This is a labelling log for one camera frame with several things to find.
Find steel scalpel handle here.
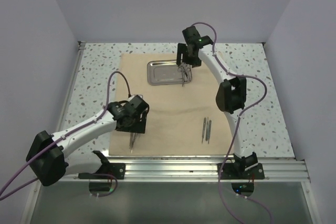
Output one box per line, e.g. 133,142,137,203
207,120,212,144
202,118,208,143

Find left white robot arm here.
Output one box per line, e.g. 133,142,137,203
26,95,150,186

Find steel surgical scissors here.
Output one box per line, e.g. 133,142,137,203
182,64,192,82

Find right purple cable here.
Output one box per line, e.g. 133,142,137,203
191,22,275,224

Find stainless steel tray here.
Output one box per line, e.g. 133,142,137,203
147,60,193,86

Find thin steel probe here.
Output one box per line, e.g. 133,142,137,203
131,133,139,152

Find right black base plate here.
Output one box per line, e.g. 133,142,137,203
217,159,266,180

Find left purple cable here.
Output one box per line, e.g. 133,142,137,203
0,71,132,201

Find steel forceps with rings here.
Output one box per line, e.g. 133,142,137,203
177,65,185,87

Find beige cloth wrap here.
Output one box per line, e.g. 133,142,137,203
109,53,232,156

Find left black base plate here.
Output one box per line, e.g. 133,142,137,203
78,163,126,180

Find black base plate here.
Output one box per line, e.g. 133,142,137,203
217,159,266,180
78,163,126,180

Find steel tweezers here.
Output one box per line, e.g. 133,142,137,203
129,132,135,149

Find aluminium mounting rail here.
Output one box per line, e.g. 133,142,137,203
62,155,310,183

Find purple cable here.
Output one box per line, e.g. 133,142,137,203
191,22,275,224
0,71,132,201

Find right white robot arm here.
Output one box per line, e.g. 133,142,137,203
176,25,258,178

